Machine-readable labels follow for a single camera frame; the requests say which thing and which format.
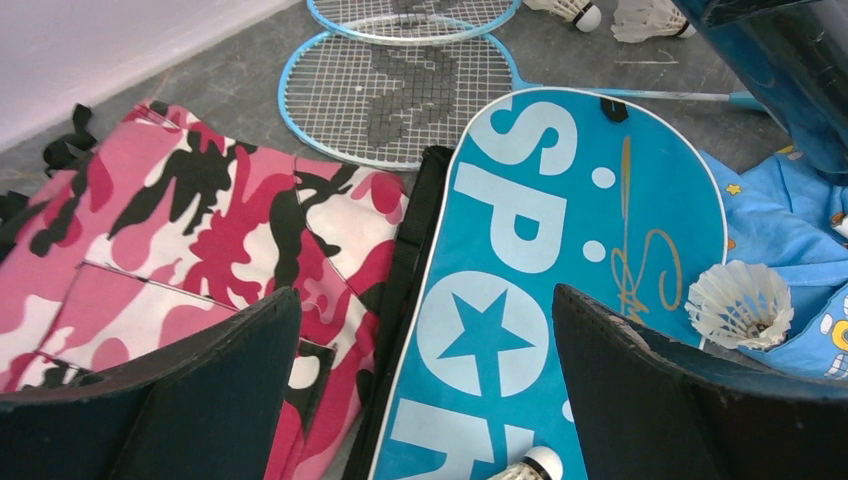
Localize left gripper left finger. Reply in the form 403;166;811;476
1;288;301;479

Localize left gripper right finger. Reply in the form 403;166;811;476
552;284;847;479

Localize shuttlecock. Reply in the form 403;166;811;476
523;0;602;33
488;446;564;480
685;260;794;351
611;0;697;43

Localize black shuttlecock tube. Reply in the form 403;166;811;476
676;0;847;185

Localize front blue badminton racket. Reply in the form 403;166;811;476
277;29;770;173

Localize blue badminton racket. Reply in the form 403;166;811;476
277;29;770;173
306;0;521;46

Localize rear blue badminton racket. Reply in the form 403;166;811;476
306;0;521;46

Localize pink camouflage shorts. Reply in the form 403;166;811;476
1;100;408;479

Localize blue sport racket bag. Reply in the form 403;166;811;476
346;87;727;479

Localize blue astronaut print cloth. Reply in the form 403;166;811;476
702;147;847;381

